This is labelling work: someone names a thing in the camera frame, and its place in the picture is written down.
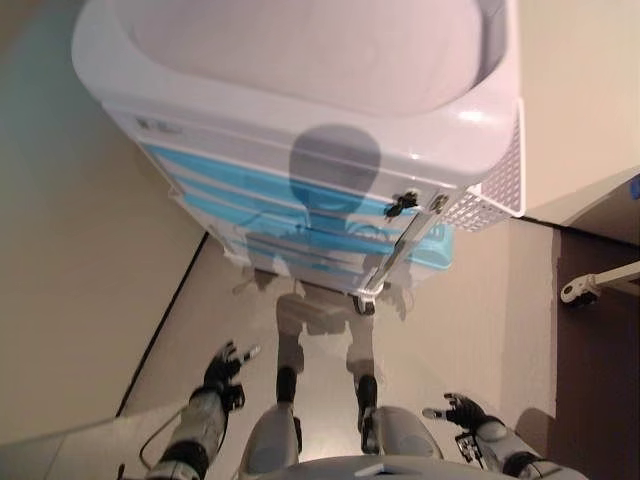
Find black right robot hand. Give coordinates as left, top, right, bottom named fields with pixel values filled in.
left=421, top=392, right=490, bottom=431

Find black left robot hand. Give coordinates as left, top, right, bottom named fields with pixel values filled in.
left=201, top=340, right=263, bottom=414

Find blue cart drawer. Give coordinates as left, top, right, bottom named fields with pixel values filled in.
left=180, top=190, right=399, bottom=255
left=164, top=166, right=407, bottom=236
left=147, top=142, right=419, bottom=215
left=234, top=229, right=391, bottom=277

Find black baseboard strip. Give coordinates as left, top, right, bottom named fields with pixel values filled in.
left=115, top=231, right=209, bottom=417

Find grey left robot leg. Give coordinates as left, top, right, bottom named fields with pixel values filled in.
left=241, top=366, right=304, bottom=477

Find grey robot torso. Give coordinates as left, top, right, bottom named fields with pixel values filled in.
left=277, top=451, right=483, bottom=480

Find blue plastic side bin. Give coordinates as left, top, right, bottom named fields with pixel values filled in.
left=395, top=222, right=457, bottom=277

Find white stand leg with caster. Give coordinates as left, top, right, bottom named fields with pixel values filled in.
left=559, top=261, right=640, bottom=308

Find black keys in lock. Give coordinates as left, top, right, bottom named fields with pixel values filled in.
left=383, top=188, right=420, bottom=219

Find white perforated side basket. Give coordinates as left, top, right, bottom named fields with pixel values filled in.
left=438, top=97, right=527, bottom=235

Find white medical cart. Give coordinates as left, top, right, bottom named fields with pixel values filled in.
left=70, top=0, right=527, bottom=315

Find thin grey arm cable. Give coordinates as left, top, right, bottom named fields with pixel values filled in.
left=138, top=403, right=193, bottom=472

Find silver cart side rail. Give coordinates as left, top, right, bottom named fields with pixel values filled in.
left=360, top=208, right=437, bottom=297

